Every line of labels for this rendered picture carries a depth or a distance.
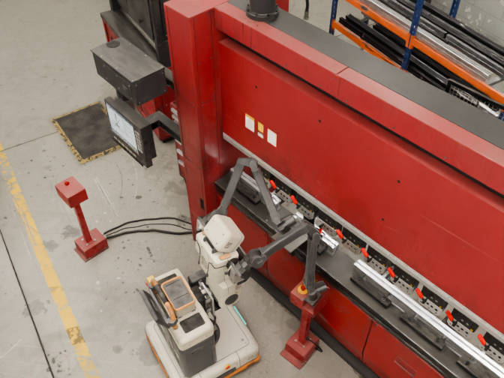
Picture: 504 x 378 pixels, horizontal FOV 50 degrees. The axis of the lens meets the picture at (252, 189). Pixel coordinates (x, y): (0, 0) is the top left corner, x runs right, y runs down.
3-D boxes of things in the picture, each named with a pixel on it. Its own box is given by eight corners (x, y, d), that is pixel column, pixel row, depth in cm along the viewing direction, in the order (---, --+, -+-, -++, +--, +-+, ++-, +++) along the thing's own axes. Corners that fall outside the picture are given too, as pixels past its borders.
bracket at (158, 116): (135, 130, 421) (133, 123, 416) (160, 116, 433) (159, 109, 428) (166, 155, 401) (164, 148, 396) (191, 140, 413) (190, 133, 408)
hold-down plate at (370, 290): (349, 280, 357) (350, 277, 355) (355, 275, 359) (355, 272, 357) (386, 308, 342) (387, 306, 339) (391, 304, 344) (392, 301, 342)
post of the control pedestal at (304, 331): (298, 340, 409) (302, 302, 370) (301, 335, 411) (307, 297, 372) (303, 345, 406) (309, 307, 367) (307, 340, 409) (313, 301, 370)
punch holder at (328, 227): (316, 225, 361) (319, 208, 349) (325, 218, 365) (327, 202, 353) (333, 238, 353) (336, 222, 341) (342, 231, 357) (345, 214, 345)
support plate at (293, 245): (271, 237, 367) (271, 236, 366) (298, 217, 379) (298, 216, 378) (290, 253, 358) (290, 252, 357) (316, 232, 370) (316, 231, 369)
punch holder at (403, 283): (389, 280, 330) (394, 264, 319) (397, 272, 334) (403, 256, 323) (409, 295, 323) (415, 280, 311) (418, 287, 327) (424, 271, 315)
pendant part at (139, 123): (112, 137, 400) (103, 98, 374) (126, 130, 405) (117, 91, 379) (147, 169, 377) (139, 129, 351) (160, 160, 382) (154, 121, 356)
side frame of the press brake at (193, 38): (193, 240, 490) (162, 3, 324) (260, 193, 531) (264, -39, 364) (210, 256, 478) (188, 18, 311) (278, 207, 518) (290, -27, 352)
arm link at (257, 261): (307, 213, 326) (313, 220, 317) (316, 229, 332) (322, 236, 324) (244, 253, 327) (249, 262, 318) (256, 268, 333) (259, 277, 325)
